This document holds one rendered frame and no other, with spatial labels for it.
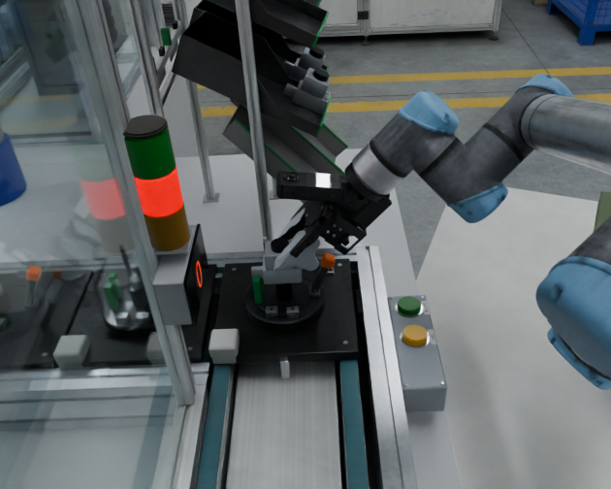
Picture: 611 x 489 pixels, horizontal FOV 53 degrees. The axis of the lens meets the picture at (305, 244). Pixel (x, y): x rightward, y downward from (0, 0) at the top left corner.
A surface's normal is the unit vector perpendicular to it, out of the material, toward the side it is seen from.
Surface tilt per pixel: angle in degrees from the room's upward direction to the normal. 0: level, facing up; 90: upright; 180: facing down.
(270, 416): 0
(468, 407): 0
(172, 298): 90
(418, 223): 0
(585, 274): 40
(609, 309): 44
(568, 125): 65
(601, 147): 90
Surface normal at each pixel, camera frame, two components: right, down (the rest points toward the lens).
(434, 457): -0.05, -0.79
